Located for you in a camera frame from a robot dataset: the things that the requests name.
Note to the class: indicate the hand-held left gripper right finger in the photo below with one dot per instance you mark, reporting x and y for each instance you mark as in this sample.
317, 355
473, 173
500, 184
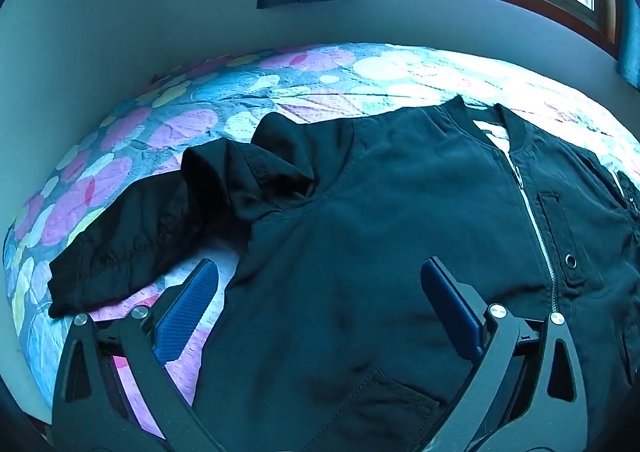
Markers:
450, 302

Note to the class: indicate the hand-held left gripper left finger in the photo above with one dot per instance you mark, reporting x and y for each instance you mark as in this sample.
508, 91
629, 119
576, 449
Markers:
186, 308

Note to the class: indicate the black zip jacket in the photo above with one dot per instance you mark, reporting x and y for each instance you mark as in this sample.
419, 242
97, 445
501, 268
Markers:
380, 262

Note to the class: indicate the floral quilted bed cover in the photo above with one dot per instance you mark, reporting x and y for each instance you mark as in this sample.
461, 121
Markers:
150, 126

